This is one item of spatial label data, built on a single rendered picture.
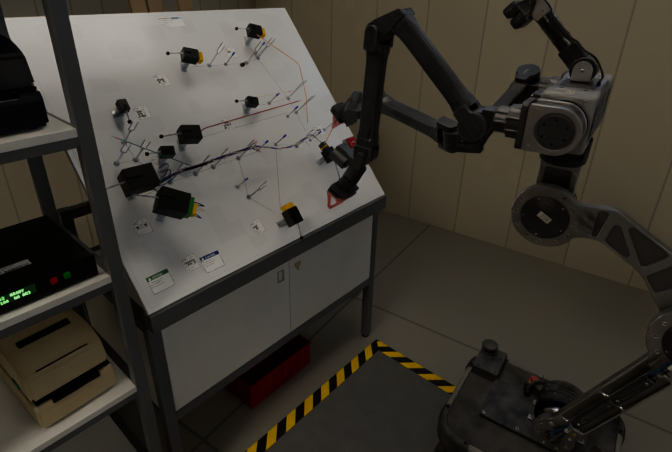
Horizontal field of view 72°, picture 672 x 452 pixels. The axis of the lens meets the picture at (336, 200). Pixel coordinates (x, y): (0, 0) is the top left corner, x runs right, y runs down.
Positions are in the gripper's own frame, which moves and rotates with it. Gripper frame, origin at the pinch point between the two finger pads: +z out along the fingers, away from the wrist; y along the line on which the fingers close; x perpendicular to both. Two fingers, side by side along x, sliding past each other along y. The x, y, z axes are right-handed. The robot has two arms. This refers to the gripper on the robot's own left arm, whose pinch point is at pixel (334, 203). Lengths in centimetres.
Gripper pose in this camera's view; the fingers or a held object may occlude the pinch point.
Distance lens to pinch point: 165.4
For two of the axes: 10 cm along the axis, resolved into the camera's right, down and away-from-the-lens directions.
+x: 7.1, 6.7, -2.2
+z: -4.3, 6.6, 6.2
